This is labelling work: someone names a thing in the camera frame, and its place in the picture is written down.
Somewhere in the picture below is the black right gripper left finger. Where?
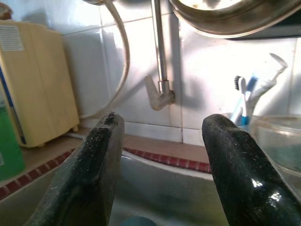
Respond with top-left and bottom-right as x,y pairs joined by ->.
25,112 -> 125,226

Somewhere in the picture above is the hanging steel wok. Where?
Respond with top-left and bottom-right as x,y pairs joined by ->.
168,0 -> 301,40

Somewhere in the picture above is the teal mug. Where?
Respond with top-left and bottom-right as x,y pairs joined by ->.
121,216 -> 153,226

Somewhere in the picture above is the black bristle toothbrush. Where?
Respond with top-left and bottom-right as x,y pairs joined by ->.
233,75 -> 247,118

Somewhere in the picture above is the chrome wall tap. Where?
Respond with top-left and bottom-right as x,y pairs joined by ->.
144,0 -> 176,111

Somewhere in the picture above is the dark blue hanging tray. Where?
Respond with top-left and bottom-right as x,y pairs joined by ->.
225,16 -> 301,42

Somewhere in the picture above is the green dish soap bottle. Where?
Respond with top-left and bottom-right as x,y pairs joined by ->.
0,82 -> 26,182

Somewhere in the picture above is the stainless steel sink basin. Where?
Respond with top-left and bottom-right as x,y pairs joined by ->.
0,150 -> 301,226

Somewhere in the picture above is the white ionizer water hose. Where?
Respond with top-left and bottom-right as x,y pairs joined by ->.
82,0 -> 131,120

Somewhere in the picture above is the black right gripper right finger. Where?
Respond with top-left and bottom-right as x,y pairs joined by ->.
201,113 -> 301,226

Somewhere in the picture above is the beige water ionizer appliance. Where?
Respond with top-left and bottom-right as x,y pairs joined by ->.
0,20 -> 80,148

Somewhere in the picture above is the clear plastic pail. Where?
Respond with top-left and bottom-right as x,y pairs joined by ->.
253,115 -> 301,172

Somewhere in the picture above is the blue toothbrush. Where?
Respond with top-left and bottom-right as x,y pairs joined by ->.
231,74 -> 258,125

